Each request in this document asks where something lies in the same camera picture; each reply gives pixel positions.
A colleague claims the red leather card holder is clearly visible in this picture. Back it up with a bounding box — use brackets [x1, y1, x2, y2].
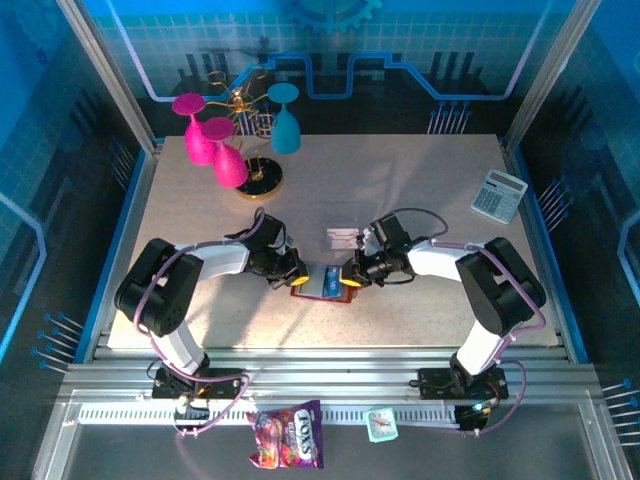
[289, 264, 355, 305]

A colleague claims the pink goblet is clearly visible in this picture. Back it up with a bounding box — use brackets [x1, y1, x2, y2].
[171, 92, 221, 167]
[200, 116, 250, 189]

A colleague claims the white desk calculator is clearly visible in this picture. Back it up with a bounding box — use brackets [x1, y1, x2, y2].
[471, 168, 529, 225]

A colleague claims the teal goblet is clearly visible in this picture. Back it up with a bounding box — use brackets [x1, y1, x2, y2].
[266, 82, 302, 155]

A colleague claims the small teal alarm clock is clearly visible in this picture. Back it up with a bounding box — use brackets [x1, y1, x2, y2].
[363, 407, 399, 444]

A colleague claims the purple candy bag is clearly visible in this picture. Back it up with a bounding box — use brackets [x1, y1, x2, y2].
[246, 399, 325, 470]

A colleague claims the small controller board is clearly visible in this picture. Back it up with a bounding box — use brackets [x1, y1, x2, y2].
[173, 397, 211, 432]
[455, 399, 490, 432]

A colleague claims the gold wire glass rack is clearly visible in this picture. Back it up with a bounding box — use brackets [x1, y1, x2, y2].
[206, 66, 285, 202]

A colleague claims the aluminium table rail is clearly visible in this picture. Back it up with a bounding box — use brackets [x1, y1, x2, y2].
[57, 346, 604, 404]

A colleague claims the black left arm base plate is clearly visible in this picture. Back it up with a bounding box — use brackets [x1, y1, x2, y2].
[151, 367, 250, 400]

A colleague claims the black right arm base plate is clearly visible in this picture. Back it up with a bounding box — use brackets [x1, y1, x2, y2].
[417, 367, 510, 401]

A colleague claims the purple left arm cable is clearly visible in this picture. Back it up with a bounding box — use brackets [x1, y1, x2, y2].
[133, 206, 265, 440]

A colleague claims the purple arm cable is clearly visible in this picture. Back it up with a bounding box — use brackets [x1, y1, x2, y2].
[133, 206, 265, 440]
[397, 207, 547, 439]

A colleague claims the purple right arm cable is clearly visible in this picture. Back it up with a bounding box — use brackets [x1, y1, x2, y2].
[397, 207, 547, 439]

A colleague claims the white slotted cable duct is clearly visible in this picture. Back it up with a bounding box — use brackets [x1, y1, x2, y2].
[77, 403, 459, 427]

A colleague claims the aluminium frame post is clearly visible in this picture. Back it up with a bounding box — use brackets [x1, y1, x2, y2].
[503, 0, 604, 146]
[55, 0, 160, 154]

